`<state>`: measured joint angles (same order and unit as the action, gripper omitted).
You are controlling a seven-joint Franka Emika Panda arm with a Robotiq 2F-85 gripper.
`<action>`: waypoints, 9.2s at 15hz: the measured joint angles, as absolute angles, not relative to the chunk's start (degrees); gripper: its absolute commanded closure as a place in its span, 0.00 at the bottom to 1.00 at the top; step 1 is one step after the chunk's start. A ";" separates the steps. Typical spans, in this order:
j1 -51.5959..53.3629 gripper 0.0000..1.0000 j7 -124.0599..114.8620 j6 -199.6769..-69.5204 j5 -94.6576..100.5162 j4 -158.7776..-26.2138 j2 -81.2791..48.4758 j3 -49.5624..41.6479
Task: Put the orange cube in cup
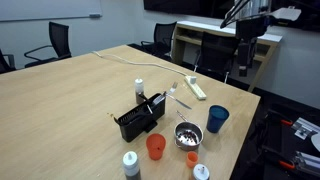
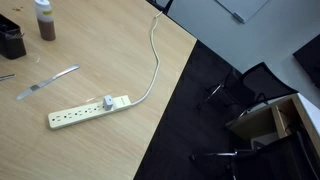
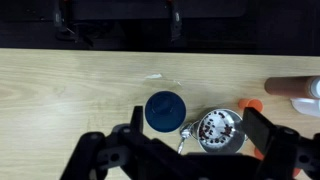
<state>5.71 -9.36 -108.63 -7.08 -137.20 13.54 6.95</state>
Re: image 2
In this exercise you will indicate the white plug adapter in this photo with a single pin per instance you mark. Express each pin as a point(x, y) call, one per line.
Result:
point(108, 102)

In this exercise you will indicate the black mesh office chair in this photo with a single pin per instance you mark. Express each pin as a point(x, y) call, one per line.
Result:
point(257, 85)

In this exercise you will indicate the silver table knife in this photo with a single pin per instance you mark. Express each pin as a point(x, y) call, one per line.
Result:
point(41, 84)

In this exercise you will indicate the cream power strip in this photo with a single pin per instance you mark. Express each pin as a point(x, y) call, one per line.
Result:
point(79, 114)

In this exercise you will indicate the wooden desk with drawer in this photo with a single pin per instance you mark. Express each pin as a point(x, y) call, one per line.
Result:
point(280, 117)

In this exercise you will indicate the brown sauce bottle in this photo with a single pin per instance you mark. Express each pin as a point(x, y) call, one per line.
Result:
point(44, 15)

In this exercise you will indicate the black utensil holder box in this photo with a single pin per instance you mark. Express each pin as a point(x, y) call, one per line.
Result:
point(11, 39)

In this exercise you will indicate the silver utensil handle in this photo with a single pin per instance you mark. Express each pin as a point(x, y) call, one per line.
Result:
point(2, 78)

